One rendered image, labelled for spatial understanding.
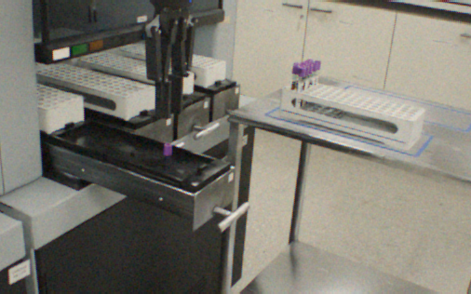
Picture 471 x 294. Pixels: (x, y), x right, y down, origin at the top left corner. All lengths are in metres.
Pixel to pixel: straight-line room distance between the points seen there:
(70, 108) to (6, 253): 0.32
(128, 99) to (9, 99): 0.26
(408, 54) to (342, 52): 0.38
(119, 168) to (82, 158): 0.09
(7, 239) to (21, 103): 0.24
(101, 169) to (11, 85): 0.21
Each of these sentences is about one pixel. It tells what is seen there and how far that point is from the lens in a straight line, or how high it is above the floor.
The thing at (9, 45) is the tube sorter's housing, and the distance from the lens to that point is 0.99.
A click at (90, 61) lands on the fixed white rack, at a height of 0.87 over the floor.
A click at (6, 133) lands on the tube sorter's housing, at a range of 1.02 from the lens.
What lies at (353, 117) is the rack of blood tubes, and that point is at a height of 0.82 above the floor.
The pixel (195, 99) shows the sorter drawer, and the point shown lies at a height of 0.82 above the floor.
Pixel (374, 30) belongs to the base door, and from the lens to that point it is 3.17.
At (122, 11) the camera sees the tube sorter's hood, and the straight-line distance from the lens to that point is 1.16.
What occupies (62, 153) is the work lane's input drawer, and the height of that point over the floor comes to 0.79.
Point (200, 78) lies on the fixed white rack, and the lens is 1.40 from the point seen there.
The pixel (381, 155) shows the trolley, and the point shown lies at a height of 0.82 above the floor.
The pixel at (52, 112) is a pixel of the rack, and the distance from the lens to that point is 1.10.
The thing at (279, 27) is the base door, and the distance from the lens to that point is 3.37.
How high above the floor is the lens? 1.23
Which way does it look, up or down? 23 degrees down
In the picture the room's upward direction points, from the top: 4 degrees clockwise
